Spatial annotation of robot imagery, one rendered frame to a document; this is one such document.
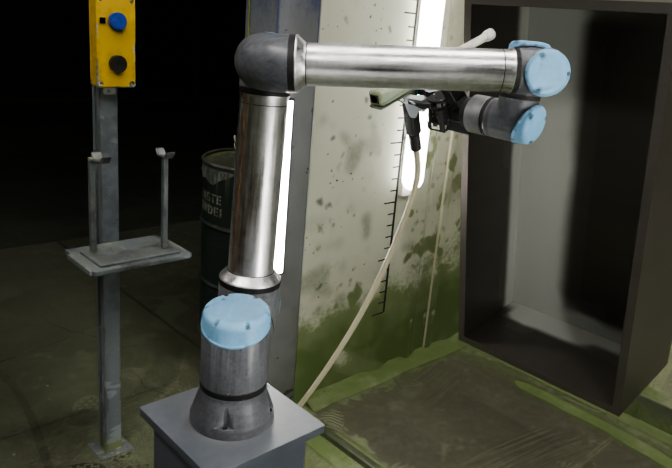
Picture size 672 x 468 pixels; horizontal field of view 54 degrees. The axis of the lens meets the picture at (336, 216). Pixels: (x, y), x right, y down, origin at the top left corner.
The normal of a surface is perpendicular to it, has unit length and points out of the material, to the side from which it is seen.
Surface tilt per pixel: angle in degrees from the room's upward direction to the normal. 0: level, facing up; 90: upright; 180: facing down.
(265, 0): 90
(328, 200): 90
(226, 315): 5
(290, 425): 0
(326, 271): 90
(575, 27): 102
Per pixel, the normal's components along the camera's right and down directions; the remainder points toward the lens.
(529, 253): -0.72, 0.33
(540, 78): 0.06, 0.28
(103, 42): 0.67, 0.26
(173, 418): 0.08, -0.96
